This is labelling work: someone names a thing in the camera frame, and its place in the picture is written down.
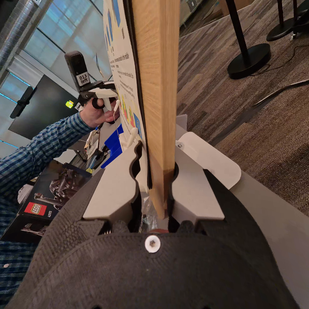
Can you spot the silver ventilation duct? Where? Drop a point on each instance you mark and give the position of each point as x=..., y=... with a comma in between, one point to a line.
x=19, y=31

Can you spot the white metal bracket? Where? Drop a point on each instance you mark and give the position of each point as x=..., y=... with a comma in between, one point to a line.
x=217, y=164

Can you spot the black stanchion post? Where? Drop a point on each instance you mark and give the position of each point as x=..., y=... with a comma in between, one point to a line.
x=248, y=60
x=280, y=31

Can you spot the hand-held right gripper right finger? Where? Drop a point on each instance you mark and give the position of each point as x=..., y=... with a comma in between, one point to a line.
x=195, y=195

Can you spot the dark lego set box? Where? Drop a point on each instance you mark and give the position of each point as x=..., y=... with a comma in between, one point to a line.
x=48, y=193

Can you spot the clear plastic bag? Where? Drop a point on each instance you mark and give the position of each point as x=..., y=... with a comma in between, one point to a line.
x=148, y=212

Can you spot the white printed poster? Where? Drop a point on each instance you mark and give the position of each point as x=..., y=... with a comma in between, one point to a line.
x=125, y=60

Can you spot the person's blue plaid shirt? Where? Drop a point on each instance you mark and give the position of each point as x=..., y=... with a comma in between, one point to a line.
x=12, y=277

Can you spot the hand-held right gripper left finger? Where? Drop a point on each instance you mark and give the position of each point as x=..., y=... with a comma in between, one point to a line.
x=108, y=193

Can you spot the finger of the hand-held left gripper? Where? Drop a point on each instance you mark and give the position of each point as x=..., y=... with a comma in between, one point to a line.
x=106, y=92
x=109, y=84

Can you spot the person's left forearm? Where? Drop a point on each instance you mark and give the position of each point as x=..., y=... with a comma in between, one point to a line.
x=43, y=144

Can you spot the blue plastic bin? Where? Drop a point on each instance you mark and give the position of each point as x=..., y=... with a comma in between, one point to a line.
x=112, y=149

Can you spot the black video bar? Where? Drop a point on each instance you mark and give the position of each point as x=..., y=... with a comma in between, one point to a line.
x=23, y=101

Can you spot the wooden board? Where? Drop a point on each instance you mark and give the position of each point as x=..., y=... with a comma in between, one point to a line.
x=157, y=96

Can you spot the black wall screen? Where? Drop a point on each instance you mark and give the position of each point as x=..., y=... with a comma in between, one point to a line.
x=43, y=115

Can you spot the person's left hand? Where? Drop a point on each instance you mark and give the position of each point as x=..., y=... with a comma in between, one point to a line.
x=94, y=117

